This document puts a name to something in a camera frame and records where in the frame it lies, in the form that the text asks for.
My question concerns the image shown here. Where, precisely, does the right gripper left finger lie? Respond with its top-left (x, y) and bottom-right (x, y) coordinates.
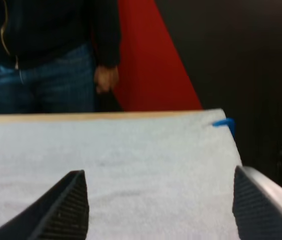
top-left (0, 169), bottom-right (91, 240)

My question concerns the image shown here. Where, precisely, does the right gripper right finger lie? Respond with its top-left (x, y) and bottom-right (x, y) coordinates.
top-left (231, 165), bottom-right (282, 240)

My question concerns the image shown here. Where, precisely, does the person's left hand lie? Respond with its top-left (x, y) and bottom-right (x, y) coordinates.
top-left (94, 64), bottom-right (120, 95)

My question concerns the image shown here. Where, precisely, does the blue clip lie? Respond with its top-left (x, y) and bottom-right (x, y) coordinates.
top-left (211, 117), bottom-right (236, 139)

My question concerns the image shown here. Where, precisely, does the person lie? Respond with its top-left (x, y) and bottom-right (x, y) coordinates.
top-left (0, 0), bottom-right (122, 116)

